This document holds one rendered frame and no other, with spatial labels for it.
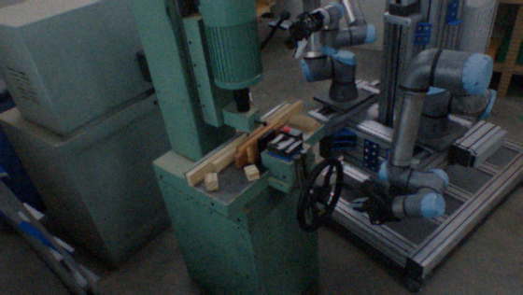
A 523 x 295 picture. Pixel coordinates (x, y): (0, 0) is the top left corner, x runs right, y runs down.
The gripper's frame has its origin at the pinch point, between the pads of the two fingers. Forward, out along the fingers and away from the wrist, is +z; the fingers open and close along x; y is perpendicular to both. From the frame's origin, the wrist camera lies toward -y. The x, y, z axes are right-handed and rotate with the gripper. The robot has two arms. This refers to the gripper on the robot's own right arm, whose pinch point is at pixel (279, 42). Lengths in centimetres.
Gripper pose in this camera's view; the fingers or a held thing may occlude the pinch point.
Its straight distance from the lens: 140.3
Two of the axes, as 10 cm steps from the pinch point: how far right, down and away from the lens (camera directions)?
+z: -6.4, 4.9, -5.9
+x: 6.2, 7.9, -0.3
